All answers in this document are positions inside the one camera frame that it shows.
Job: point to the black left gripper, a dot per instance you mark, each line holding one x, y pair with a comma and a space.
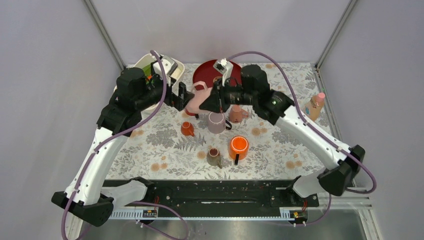
179, 101

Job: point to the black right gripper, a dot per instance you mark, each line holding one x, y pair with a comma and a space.
217, 101

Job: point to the pale pink white mug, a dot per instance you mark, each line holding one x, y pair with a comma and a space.
193, 105

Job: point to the lilac mug black handle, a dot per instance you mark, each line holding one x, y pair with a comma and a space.
217, 123

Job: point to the small orange cup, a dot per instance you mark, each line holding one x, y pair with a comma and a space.
187, 129

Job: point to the round red lacquer tray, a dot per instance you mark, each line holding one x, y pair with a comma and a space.
206, 77

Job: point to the orange mug black handle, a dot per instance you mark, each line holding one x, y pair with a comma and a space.
238, 148

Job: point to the brown small mug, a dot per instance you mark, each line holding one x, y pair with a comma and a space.
214, 158

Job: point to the red glossy mug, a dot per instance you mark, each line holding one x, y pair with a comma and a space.
191, 114

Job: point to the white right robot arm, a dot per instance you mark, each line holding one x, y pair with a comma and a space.
341, 161

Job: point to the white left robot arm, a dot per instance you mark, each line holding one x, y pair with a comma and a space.
85, 197

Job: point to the salmon pink patterned mug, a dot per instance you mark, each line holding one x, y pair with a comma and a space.
237, 114

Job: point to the white rectangular vegetable tray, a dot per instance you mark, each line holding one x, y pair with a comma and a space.
175, 71

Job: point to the green bok choy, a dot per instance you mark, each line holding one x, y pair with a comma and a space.
149, 72

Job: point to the pink capped bottle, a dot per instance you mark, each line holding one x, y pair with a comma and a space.
312, 109

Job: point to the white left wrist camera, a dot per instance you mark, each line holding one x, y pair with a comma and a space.
168, 63

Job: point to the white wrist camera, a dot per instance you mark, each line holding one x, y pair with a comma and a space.
225, 67
168, 63

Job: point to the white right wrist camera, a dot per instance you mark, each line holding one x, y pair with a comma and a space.
225, 67

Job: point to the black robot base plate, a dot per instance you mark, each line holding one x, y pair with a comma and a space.
221, 198

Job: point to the white slotted cable duct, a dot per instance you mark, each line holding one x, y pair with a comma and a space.
150, 214

